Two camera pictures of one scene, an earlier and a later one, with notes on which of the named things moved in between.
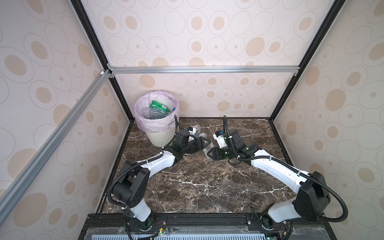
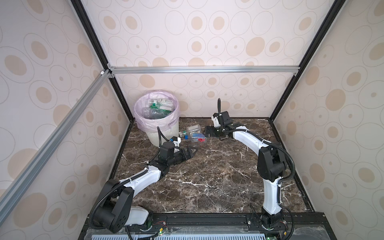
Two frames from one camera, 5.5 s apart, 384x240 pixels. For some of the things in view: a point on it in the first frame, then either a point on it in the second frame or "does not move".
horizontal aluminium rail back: (206, 68) does not move
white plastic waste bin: (161, 139) does not move
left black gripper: (200, 145) to (188, 154)
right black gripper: (215, 154) to (212, 134)
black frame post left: (99, 47) does not move
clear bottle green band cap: (198, 128) does not move
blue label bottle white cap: (152, 113) does not move
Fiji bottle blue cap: (198, 135) does not move
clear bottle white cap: (206, 149) to (163, 103)
